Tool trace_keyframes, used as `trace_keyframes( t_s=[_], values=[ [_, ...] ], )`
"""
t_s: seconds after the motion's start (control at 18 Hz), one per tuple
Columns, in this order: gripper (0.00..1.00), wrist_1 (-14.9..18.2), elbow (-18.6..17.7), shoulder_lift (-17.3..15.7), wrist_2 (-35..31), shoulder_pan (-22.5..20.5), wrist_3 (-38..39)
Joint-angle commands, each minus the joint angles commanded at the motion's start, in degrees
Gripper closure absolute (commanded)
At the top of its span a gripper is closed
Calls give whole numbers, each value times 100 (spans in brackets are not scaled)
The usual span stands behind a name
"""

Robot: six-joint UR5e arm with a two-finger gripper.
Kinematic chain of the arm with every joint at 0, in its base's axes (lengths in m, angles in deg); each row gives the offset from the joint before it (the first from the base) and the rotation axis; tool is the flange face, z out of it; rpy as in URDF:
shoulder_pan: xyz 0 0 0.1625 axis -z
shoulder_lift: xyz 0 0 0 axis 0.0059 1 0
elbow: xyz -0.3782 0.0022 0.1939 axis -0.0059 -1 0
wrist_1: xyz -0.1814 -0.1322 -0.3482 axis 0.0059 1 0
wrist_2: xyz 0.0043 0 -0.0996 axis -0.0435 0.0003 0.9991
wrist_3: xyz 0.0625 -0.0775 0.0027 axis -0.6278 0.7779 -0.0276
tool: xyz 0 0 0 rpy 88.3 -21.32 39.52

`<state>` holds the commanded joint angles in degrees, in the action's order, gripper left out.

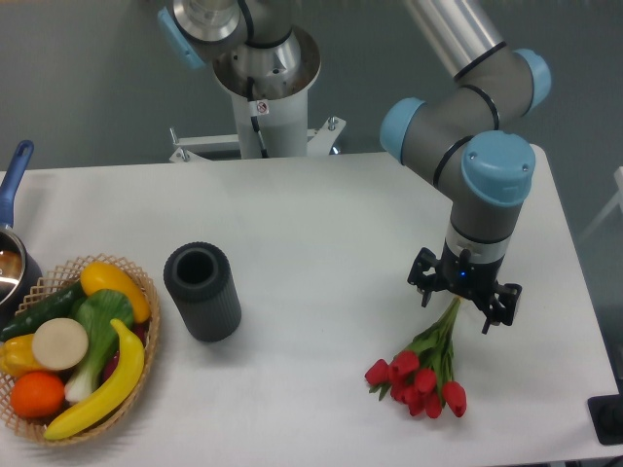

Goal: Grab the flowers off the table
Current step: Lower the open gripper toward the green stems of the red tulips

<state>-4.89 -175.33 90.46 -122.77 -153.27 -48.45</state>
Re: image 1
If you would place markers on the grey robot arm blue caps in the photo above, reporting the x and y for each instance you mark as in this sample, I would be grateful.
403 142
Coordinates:
457 145

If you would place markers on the blue handled saucepan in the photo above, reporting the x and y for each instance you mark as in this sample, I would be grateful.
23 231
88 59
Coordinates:
19 271

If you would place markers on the yellow squash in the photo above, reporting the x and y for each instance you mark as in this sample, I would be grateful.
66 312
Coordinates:
98 276

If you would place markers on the dark grey ribbed vase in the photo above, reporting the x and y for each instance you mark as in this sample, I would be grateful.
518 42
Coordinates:
199 278

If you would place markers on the black device at table edge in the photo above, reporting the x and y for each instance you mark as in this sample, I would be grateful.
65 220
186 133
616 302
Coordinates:
606 415

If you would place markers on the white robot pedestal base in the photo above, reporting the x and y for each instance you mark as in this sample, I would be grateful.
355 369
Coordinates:
269 89

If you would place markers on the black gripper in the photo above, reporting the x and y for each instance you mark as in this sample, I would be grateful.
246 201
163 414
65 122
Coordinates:
457 273

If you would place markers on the yellow plastic banana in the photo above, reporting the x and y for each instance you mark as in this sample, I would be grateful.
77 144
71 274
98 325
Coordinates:
110 395

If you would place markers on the green cucumber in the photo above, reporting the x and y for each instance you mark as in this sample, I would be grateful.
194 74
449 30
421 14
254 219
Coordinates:
57 305

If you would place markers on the beige round mushroom cap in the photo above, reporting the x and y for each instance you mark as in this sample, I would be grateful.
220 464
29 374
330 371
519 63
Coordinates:
60 344

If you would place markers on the green bok choy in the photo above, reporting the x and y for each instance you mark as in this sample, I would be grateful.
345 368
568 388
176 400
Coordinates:
94 314

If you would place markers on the orange fruit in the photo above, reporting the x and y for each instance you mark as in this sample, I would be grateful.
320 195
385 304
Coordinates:
37 394

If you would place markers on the yellow bell pepper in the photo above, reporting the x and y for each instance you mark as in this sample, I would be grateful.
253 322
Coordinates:
17 358

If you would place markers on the red tulip bouquet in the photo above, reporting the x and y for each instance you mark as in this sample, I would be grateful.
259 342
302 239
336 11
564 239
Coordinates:
421 375

